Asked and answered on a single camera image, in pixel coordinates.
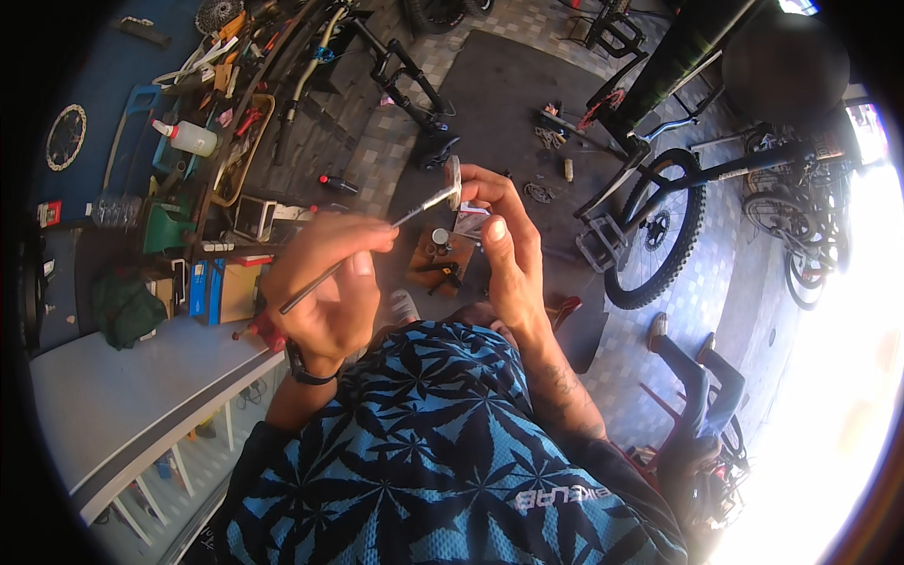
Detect green plastic bin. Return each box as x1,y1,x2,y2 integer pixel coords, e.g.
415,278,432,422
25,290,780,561
141,200,197,256

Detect brake disc rotor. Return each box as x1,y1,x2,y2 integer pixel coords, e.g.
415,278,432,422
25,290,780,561
45,104,89,172

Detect thin long-handled brush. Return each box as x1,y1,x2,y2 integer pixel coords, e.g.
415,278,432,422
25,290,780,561
278,184,461,316

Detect red plastic stool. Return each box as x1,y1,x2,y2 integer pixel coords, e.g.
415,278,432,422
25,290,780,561
547,294,584,334

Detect wooden board with small parts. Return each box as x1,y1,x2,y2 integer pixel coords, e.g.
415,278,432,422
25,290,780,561
405,225,478,299

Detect black wrist band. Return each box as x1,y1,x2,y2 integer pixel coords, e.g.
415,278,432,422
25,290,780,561
284,339,340,387

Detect clear plastic water bottle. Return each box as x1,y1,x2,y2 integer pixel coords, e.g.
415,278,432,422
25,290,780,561
89,193,144,230

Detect yellow tray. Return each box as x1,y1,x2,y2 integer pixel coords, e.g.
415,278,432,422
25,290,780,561
210,92,276,209

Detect red plastic chair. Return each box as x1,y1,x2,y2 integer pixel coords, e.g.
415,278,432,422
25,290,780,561
609,381,710,495

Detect white plastic bottle red cap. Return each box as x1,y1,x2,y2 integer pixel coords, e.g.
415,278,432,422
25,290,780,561
151,118,218,158

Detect row of parked bicycles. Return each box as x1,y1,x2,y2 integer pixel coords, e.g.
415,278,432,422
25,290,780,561
742,123,859,313

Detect white open box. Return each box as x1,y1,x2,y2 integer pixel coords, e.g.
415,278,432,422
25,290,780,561
232,194,278,242

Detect cluttered workbench with tools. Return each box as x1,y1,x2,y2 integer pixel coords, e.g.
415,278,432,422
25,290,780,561
106,0,354,213

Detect small white red packet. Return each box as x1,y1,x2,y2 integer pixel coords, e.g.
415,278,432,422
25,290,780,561
452,202,492,238

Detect bicycle handlebar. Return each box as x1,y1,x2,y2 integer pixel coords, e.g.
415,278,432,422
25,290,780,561
281,2,354,124

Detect small brake pad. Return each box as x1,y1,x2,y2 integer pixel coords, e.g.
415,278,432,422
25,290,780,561
445,155,464,211

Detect green cloth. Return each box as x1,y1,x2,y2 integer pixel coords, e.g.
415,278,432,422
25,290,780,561
91,270,168,352

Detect black bicycle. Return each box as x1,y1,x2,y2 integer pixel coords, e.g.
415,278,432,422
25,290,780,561
573,106,852,312

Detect red metal tool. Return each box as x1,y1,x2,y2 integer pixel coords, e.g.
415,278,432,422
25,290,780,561
232,309,289,354

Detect red chainring with crank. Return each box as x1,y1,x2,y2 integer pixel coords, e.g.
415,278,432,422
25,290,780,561
576,88,627,134

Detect black floor mat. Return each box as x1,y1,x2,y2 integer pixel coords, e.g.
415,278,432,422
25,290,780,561
387,28,640,375

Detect person's body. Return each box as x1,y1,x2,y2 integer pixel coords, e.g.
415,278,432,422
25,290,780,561
166,319,690,565

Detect white table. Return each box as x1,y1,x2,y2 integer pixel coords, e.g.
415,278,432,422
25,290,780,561
30,314,287,527

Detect brown cardboard box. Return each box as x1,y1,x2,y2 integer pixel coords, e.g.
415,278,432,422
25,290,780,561
219,261,264,324

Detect person's left hand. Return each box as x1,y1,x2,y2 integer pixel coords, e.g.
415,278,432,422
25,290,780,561
260,212,401,379

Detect black bicycle suspension fork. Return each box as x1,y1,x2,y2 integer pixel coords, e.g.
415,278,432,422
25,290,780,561
351,17,461,170

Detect bicycle cassette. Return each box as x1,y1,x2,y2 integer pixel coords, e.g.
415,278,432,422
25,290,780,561
194,0,228,36

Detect person's right hand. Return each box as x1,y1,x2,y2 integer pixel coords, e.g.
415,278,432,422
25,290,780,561
458,164,553,341

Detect blue boxes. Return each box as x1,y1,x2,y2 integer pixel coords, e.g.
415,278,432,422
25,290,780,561
188,257,228,326

